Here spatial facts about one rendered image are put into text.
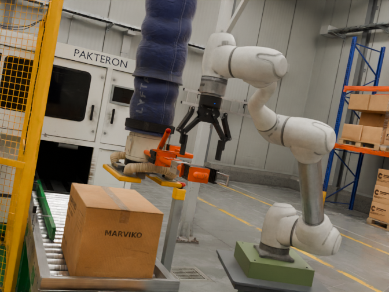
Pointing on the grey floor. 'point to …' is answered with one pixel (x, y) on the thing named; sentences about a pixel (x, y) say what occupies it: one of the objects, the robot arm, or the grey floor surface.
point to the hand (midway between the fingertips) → (200, 154)
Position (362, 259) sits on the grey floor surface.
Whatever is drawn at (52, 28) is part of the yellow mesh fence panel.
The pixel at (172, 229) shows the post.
